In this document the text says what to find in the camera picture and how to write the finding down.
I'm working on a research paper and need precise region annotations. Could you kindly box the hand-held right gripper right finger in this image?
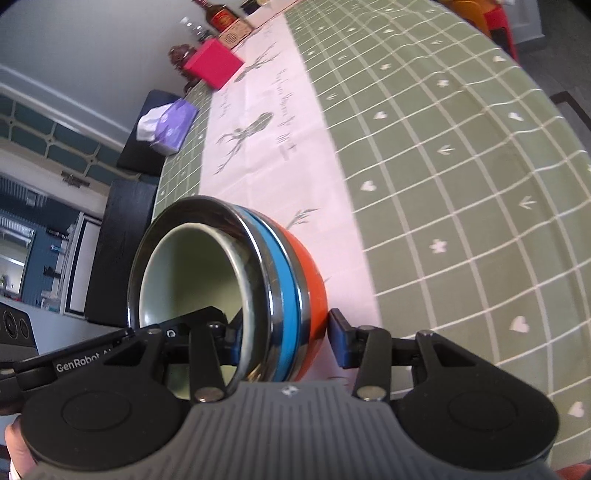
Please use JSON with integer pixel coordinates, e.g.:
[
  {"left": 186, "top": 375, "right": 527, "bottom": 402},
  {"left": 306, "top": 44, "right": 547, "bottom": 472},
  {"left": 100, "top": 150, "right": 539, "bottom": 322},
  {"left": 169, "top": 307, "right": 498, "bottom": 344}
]
[{"left": 329, "top": 309, "right": 498, "bottom": 402}]

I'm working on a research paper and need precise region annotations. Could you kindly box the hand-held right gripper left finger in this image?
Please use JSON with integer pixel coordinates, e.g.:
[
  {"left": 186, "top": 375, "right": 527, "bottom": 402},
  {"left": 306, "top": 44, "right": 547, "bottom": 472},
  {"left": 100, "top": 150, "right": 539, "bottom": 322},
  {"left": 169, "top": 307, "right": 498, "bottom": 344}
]
[{"left": 90, "top": 314, "right": 243, "bottom": 403}]

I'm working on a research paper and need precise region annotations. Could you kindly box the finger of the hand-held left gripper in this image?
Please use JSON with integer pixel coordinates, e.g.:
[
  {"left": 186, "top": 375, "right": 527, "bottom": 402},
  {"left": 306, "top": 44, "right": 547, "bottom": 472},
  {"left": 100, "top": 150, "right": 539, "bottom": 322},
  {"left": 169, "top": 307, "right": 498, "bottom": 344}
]
[{"left": 122, "top": 305, "right": 230, "bottom": 339}]

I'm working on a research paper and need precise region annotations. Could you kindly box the green ceramic bowl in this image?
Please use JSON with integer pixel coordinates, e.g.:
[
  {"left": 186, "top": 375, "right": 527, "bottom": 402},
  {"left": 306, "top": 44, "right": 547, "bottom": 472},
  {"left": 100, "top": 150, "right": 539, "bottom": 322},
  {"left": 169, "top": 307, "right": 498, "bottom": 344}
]
[{"left": 139, "top": 223, "right": 257, "bottom": 402}]

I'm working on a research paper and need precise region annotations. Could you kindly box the orange steel bowl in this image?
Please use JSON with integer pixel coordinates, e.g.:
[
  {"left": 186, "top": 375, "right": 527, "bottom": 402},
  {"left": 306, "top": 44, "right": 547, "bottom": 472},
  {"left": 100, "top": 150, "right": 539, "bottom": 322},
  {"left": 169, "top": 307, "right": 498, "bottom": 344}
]
[{"left": 276, "top": 222, "right": 329, "bottom": 384}]

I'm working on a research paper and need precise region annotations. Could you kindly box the stack of nested bowls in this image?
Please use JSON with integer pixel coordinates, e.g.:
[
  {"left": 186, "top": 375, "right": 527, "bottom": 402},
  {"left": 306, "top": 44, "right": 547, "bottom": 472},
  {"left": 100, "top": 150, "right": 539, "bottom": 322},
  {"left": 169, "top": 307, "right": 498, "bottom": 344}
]
[{"left": 127, "top": 196, "right": 301, "bottom": 384}]

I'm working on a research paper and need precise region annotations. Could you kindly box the person's left hand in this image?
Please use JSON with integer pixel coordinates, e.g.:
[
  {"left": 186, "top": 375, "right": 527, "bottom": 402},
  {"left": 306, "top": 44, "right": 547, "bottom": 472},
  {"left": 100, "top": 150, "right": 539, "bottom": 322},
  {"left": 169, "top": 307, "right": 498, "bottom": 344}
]
[{"left": 6, "top": 414, "right": 52, "bottom": 480}]

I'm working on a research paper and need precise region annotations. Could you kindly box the white cabinet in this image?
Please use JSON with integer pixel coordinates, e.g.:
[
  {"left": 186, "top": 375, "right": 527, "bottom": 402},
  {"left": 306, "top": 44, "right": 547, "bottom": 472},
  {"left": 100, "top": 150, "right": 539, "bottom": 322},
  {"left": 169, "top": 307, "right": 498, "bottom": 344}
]
[{"left": 60, "top": 210, "right": 100, "bottom": 317}]

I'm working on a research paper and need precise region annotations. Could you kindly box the white deer print table runner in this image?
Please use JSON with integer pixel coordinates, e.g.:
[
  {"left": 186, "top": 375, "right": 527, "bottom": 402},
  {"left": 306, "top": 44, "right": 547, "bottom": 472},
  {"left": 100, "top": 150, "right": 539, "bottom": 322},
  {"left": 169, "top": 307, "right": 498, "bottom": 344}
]
[{"left": 198, "top": 9, "right": 384, "bottom": 384}]

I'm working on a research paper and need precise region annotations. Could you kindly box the purple tissue pack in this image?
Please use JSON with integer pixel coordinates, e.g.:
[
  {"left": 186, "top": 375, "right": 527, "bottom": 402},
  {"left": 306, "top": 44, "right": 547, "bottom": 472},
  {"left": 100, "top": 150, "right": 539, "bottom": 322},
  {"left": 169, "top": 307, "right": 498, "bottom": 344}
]
[{"left": 136, "top": 99, "right": 198, "bottom": 155}]

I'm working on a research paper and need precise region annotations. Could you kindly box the glass panel door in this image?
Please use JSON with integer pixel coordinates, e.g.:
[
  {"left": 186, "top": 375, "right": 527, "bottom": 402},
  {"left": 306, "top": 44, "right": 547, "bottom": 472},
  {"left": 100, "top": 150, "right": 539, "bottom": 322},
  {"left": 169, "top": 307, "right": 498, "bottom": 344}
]
[{"left": 0, "top": 92, "right": 134, "bottom": 185}]

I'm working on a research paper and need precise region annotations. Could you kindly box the pink box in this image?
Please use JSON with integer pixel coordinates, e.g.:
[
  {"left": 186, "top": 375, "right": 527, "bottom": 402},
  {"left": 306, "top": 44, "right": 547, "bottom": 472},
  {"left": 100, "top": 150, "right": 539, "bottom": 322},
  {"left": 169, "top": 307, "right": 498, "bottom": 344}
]
[{"left": 182, "top": 38, "right": 245, "bottom": 89}]

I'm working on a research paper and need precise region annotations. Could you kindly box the brown ceramic jug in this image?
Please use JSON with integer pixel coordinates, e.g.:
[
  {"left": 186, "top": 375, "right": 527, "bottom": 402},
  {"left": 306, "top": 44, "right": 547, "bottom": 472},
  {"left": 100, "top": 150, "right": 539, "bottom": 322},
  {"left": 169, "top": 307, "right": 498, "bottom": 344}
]
[{"left": 167, "top": 44, "right": 204, "bottom": 95}]

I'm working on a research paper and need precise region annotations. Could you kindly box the clear water bottle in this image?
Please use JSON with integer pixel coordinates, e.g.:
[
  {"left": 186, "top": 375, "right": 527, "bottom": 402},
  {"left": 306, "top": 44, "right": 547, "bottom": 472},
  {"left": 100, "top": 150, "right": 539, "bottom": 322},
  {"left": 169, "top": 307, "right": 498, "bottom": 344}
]
[{"left": 180, "top": 16, "right": 213, "bottom": 41}]

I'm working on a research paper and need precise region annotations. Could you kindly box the brown liquor bottle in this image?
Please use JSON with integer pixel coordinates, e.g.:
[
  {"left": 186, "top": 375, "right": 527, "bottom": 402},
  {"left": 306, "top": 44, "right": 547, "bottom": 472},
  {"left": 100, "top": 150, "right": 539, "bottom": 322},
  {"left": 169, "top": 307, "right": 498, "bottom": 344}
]
[{"left": 194, "top": 0, "right": 241, "bottom": 24}]

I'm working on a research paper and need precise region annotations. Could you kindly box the red plastic stool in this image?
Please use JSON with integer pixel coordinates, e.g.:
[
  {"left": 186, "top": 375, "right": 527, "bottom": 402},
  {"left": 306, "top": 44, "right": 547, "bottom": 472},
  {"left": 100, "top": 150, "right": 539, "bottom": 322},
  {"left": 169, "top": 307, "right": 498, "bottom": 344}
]
[{"left": 480, "top": 7, "right": 520, "bottom": 61}]

